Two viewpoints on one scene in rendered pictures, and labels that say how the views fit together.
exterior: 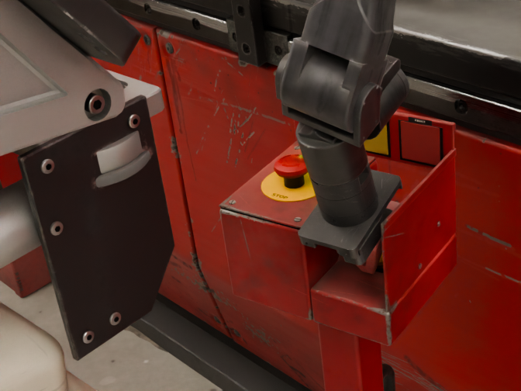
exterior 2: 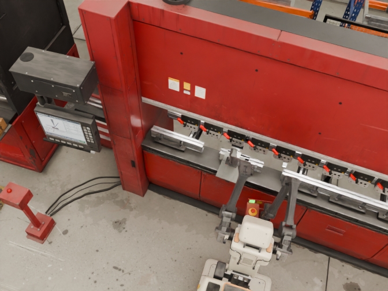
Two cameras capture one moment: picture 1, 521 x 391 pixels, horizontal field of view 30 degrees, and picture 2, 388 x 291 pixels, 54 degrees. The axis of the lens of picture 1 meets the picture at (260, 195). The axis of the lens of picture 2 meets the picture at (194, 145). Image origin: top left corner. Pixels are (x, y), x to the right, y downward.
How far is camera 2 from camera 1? 2.69 m
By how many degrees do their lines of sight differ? 33
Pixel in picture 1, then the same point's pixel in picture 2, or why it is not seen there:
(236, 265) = not seen: hidden behind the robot
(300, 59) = (268, 215)
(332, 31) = (272, 212)
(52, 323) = (155, 202)
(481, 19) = (267, 180)
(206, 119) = (211, 182)
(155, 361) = (182, 205)
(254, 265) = not seen: hidden behind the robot
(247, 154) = (220, 187)
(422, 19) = (259, 181)
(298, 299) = not seen: hidden behind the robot
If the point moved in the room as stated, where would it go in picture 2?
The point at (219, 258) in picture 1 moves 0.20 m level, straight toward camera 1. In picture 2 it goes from (206, 195) to (218, 211)
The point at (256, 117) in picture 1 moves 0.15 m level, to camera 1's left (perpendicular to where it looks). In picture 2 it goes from (224, 185) to (210, 191)
